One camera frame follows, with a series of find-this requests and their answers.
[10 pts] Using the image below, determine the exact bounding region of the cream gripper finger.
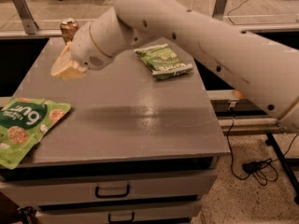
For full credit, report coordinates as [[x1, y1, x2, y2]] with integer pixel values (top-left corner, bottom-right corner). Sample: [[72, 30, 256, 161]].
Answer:
[[58, 42, 72, 63], [50, 59, 88, 80]]

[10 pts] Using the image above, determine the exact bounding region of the green rice chip bag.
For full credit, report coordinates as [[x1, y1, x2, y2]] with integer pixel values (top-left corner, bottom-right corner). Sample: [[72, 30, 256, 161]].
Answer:
[[0, 98, 71, 170]]

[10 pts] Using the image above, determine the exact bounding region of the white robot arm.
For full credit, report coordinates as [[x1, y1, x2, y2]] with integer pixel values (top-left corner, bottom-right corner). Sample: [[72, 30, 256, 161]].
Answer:
[[51, 0, 299, 133]]

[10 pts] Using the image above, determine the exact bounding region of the crushed orange soda can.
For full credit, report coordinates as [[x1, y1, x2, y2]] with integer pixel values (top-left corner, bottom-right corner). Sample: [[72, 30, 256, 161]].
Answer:
[[60, 18, 79, 44]]

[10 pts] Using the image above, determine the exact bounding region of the small green snack bag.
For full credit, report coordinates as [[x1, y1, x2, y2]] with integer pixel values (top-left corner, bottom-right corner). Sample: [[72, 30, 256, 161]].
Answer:
[[135, 44, 193, 80]]

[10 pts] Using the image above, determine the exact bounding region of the grey drawer cabinet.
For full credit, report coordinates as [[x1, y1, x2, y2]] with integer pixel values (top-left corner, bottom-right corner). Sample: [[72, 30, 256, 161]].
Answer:
[[1, 38, 229, 224]]

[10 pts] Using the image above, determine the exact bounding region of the black robot stand leg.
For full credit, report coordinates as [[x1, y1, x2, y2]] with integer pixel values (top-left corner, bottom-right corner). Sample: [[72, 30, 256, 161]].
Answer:
[[265, 133, 299, 205]]

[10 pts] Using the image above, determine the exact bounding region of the left metal railing bracket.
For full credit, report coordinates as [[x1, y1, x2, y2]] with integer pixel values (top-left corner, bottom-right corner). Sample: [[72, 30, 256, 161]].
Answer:
[[12, 0, 39, 35]]

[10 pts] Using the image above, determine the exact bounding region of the metal railing bracket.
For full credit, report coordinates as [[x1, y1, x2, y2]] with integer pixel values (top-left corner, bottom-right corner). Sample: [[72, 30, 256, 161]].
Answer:
[[212, 0, 228, 21], [12, 0, 39, 35]]

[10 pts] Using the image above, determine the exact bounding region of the upper black drawer handle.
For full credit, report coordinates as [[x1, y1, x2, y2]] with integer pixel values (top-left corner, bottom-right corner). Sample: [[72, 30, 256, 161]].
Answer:
[[94, 185, 131, 199]]

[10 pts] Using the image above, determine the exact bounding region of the black drawer handle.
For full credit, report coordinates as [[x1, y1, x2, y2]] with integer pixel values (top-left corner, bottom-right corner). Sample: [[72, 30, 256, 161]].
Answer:
[[94, 185, 131, 199], [107, 212, 135, 224]]

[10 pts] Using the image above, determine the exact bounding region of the lower black drawer handle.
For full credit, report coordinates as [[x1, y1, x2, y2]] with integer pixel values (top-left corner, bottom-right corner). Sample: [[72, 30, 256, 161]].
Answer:
[[107, 212, 135, 224]]

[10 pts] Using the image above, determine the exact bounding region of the right metal railing bracket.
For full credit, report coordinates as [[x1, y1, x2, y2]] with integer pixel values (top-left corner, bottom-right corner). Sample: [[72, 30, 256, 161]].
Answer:
[[212, 0, 228, 21]]

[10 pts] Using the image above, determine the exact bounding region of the black power cable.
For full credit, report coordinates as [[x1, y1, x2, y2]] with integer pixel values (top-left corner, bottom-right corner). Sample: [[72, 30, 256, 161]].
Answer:
[[226, 107, 299, 188]]

